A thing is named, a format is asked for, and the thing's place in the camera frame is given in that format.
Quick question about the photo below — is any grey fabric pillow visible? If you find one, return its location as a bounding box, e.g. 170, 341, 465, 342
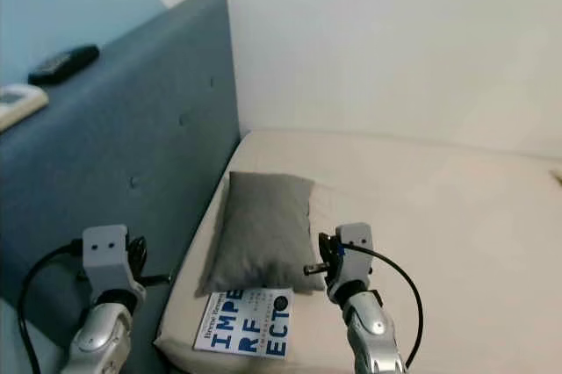
198, 171, 326, 298

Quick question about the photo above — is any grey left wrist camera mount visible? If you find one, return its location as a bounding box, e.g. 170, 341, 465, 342
82, 224, 144, 296

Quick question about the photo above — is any blue fabric bed headboard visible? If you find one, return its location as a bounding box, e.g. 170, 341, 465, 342
0, 0, 241, 374

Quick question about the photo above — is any blue white printed book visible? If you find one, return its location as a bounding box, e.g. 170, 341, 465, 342
193, 288, 295, 359

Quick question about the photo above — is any white remote control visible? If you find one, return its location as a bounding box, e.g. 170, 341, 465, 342
0, 83, 50, 132

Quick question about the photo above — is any black remote control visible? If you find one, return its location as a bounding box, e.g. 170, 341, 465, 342
28, 45, 101, 87

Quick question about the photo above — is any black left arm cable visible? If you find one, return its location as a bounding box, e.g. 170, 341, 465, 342
17, 242, 89, 374

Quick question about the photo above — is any beige sheeted mattress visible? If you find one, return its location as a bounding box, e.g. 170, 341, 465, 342
154, 130, 562, 374

